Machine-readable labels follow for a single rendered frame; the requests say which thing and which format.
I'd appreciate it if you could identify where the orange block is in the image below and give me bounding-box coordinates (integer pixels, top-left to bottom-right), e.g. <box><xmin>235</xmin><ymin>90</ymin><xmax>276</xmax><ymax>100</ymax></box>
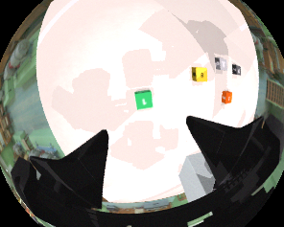
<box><xmin>221</xmin><ymin>90</ymin><xmax>232</xmax><ymax>104</ymax></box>

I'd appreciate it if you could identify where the yellow block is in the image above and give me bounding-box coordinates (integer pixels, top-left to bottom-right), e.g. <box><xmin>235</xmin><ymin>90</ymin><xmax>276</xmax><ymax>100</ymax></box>
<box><xmin>192</xmin><ymin>67</ymin><xmax>208</xmax><ymax>82</ymax></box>

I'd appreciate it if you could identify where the small green block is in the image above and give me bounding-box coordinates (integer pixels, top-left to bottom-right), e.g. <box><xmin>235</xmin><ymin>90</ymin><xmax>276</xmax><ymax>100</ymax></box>
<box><xmin>134</xmin><ymin>90</ymin><xmax>153</xmax><ymax>109</ymax></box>

